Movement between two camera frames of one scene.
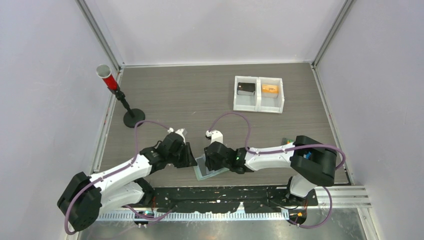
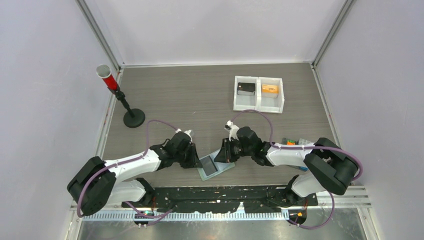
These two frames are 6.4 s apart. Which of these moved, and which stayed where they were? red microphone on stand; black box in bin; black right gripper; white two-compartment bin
Moved: black right gripper
Stayed: black box in bin; red microphone on stand; white two-compartment bin
